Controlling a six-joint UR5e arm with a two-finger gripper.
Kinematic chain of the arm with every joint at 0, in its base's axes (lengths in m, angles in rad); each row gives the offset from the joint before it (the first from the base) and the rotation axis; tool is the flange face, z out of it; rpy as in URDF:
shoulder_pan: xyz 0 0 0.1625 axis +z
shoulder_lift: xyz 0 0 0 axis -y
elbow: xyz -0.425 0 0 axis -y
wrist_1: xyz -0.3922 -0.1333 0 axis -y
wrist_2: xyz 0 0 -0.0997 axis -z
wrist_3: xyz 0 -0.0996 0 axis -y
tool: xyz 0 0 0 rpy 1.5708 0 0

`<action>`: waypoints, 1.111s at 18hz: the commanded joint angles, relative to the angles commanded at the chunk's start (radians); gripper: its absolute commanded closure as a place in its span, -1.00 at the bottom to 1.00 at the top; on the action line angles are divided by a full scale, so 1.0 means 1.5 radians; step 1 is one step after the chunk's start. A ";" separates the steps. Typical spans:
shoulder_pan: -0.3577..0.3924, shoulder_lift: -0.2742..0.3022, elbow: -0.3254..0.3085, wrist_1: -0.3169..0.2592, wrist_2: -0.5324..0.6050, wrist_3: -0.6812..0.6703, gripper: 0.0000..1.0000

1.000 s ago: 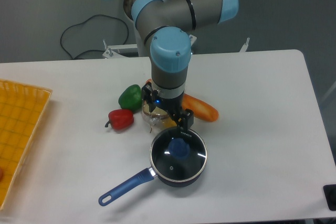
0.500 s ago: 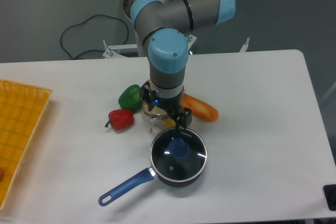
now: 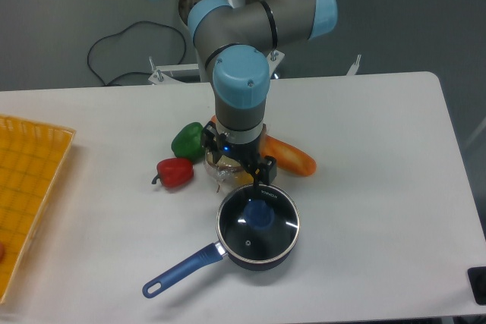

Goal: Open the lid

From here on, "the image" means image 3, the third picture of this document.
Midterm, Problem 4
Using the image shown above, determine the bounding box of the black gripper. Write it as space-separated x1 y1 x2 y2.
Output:
200 121 277 187

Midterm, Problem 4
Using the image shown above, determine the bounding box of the glass lid blue knob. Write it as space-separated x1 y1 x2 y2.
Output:
216 184 301 264

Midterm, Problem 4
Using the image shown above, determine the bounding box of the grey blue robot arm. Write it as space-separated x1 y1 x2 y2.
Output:
187 0 338 184

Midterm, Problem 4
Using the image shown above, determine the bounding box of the wrapped sandwich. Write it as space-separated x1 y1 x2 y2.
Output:
204 149 254 194

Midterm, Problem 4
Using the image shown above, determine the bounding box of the green bell pepper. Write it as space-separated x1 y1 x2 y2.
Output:
171 121 204 162

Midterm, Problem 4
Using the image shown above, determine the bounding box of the orange bread loaf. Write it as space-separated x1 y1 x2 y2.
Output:
261 135 317 177

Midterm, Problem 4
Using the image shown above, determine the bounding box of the red bell pepper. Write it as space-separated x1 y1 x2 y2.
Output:
151 157 194 189

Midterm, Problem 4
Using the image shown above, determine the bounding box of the yellow plastic basket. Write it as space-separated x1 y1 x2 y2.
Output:
1 115 76 303

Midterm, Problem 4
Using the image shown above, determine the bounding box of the black device at table edge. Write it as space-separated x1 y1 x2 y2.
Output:
467 266 486 306

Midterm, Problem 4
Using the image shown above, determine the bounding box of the blue saucepan with handle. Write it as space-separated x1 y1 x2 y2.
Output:
142 184 301 299

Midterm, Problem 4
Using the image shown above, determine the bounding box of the white base bracket frame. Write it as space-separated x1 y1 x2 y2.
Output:
147 49 362 85

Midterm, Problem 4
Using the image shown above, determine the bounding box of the black cable on floor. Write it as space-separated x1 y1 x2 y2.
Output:
87 20 188 87

